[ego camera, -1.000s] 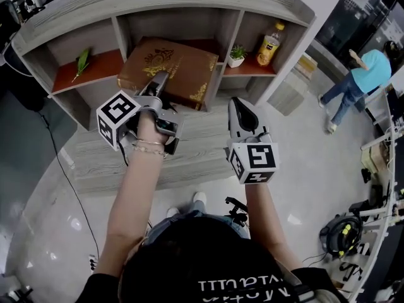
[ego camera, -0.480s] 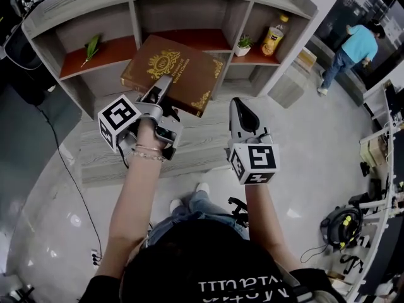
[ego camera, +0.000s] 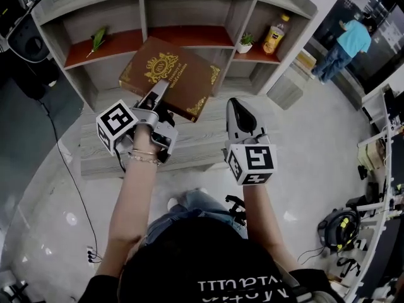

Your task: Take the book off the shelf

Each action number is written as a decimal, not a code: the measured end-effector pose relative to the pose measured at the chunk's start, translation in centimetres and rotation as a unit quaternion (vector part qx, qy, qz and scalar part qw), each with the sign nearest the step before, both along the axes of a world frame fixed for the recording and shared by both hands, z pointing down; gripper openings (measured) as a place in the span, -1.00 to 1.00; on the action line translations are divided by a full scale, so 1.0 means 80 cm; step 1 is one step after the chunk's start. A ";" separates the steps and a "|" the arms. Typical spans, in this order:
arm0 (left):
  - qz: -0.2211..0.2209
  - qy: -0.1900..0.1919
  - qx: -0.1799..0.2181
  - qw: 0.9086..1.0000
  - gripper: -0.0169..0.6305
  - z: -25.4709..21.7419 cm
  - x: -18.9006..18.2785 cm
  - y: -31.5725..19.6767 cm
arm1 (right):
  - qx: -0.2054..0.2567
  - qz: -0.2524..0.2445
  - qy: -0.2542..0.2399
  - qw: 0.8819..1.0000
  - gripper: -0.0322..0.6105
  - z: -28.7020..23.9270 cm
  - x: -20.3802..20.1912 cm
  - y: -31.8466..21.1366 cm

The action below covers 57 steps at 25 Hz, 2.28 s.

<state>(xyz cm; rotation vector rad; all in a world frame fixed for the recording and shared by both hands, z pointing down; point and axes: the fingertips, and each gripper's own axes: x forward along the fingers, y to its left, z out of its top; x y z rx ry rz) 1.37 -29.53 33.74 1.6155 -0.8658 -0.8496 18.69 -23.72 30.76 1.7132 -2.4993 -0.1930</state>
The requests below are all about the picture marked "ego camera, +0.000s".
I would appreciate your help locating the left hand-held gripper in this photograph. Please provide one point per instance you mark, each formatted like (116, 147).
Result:
(115, 122)

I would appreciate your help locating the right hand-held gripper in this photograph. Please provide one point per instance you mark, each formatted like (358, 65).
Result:
(257, 159)

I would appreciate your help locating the brown book with gold ornaments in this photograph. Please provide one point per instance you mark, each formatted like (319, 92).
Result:
(176, 74)

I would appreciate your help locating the grey wooden shelf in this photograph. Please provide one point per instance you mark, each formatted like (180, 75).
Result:
(192, 17)

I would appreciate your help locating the person's left forearm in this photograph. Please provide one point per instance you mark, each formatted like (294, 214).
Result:
(132, 200)

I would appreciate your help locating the person's right forearm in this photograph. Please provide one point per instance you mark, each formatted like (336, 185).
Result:
(262, 219)

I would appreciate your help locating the small grey wooden box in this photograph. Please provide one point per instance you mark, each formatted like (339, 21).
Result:
(285, 90)

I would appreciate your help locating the thin gold bangle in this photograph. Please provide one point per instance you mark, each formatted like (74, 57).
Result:
(143, 152)

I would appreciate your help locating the small potted green plant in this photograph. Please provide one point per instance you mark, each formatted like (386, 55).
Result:
(245, 43)

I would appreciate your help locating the green leaf sprig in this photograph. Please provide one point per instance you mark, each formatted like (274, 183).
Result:
(98, 38)

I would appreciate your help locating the person's white shoe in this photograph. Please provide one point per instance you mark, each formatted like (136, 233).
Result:
(201, 190)
(172, 203)

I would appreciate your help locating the black clamp device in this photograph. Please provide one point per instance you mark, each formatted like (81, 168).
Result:
(236, 208)

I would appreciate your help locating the yellow juice bottle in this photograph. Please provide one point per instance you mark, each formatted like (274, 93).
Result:
(275, 36)

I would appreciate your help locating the person's blue jeans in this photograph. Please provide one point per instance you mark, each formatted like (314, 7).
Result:
(195, 211)

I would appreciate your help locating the cardboard box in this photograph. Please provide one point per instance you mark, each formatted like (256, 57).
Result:
(372, 155)

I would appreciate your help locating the black and yellow bag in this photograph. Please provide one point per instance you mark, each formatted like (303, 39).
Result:
(339, 230)

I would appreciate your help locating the black and grey equipment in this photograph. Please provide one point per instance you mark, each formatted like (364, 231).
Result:
(22, 36)

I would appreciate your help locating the person's black printed shirt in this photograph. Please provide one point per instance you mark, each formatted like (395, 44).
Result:
(202, 264)

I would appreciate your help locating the white desk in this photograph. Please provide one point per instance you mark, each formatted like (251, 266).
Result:
(383, 181)

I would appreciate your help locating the white power strip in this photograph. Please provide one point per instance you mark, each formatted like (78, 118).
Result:
(90, 255)

